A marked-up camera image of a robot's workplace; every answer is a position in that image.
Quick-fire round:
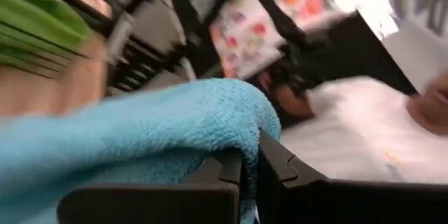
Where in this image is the person's hand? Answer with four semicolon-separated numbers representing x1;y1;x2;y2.
407;73;448;136

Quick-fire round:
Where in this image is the green microfiber towel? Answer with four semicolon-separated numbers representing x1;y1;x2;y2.
0;0;94;78

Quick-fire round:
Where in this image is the white cloth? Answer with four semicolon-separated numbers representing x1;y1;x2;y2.
258;66;448;185

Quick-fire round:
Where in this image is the white sheet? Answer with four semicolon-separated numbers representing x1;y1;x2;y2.
381;20;448;94

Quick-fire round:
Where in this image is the black wire basket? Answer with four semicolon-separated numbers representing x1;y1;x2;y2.
0;0;116;78

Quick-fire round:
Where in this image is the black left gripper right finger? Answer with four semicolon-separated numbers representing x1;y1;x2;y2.
257;129;448;224

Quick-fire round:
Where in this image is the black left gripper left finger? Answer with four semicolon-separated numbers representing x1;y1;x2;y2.
57;150;243;224

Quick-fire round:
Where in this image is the grey vented equipment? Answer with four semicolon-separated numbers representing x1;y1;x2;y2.
106;0;197;92

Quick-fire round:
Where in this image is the light blue microfiber towel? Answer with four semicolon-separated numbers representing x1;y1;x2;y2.
0;78;282;224

